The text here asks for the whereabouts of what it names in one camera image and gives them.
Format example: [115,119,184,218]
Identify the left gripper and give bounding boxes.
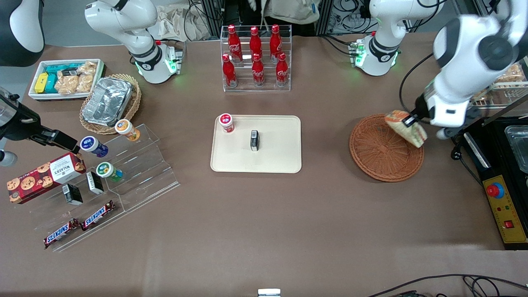
[402,79,471,127]

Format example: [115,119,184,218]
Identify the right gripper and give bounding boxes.
[0,87,81,156]

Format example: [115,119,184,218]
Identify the triangle sandwich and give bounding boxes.
[384,109,428,149]

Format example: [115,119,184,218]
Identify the brown wicker basket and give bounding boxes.
[349,114,425,183]

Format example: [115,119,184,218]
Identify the aluminium foil tray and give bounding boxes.
[82,77,133,127]

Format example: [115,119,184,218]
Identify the light wicker basket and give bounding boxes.
[79,74,142,135]

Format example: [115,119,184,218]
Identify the beige plastic tray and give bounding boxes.
[210,115,302,174]

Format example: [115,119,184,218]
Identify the white plastic snack bin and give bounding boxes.
[28,59,106,101]

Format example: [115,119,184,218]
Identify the red cookie box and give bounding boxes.
[7,152,87,204]

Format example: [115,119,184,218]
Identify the blue lid can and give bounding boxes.
[80,136,109,158]

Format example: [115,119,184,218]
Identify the yellow small box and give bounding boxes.
[35,73,50,94]

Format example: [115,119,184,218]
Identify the cracker snack packet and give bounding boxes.
[495,63,525,84]
[76,61,98,92]
[55,74,80,95]

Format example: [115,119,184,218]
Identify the teal snack box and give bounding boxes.
[45,63,84,94]

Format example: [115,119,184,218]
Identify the green lid can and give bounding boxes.
[96,162,123,182]

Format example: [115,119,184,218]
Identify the orange lid can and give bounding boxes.
[114,118,141,142]

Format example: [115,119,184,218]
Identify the black machine base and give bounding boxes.
[462,96,528,251]

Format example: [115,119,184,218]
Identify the snickers bar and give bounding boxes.
[43,218,81,250]
[81,200,116,231]

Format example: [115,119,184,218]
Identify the clear acrylic step shelf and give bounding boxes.
[31,123,181,252]

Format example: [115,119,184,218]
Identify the clear plastic container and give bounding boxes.
[504,125,528,174]

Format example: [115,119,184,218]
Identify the red emergency stop button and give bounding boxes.
[486,182,505,199]

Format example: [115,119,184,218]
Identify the red cola bottle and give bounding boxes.
[222,54,238,88]
[251,53,266,87]
[249,26,264,56]
[228,24,243,63]
[275,52,290,87]
[270,24,283,56]

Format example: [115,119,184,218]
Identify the yellow control box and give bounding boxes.
[482,175,528,245]

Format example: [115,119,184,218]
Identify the person in beige clothing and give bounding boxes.
[247,0,321,25]

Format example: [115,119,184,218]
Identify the clear acrylic bottle rack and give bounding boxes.
[219,24,292,92]

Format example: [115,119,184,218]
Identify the beige cloth bag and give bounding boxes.
[153,3,212,42]

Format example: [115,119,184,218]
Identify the red lid can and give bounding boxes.
[218,113,235,134]

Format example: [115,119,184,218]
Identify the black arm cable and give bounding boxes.
[398,53,434,113]

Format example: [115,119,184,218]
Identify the black power cable with plug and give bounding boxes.
[450,134,484,187]

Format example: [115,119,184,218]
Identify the white wire rack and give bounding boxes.
[469,58,528,110]

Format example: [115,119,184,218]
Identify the black table edge cable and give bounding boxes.
[366,273,528,297]

